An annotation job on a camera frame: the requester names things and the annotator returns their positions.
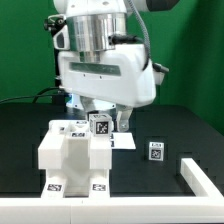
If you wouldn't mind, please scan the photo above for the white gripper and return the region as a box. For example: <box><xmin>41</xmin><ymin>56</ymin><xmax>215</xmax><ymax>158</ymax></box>
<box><xmin>58</xmin><ymin>44</ymin><xmax>164</xmax><ymax>132</ymax></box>

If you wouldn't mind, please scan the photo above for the white chair seat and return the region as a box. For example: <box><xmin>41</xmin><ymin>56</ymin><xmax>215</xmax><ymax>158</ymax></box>
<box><xmin>38</xmin><ymin>132</ymin><xmax>112</xmax><ymax>198</ymax></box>

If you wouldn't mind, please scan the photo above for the white chair back frame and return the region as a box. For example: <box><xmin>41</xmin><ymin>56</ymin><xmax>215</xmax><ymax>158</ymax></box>
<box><xmin>49</xmin><ymin>120</ymin><xmax>94</xmax><ymax>137</ymax></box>

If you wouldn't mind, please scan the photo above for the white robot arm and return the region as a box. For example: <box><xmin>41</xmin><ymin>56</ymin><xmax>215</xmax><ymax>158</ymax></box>
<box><xmin>53</xmin><ymin>0</ymin><xmax>180</xmax><ymax>132</ymax></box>

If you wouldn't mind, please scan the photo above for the white U-shaped fence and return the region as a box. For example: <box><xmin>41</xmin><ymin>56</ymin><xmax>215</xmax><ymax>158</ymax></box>
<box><xmin>0</xmin><ymin>158</ymin><xmax>224</xmax><ymax>224</ymax></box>

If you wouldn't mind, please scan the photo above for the black cable on table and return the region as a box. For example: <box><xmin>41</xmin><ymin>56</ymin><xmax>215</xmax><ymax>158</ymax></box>
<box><xmin>0</xmin><ymin>85</ymin><xmax>73</xmax><ymax>106</ymax></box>

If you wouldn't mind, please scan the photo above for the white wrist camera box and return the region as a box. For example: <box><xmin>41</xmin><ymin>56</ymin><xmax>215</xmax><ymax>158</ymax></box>
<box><xmin>53</xmin><ymin>25</ymin><xmax>70</xmax><ymax>50</ymax></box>

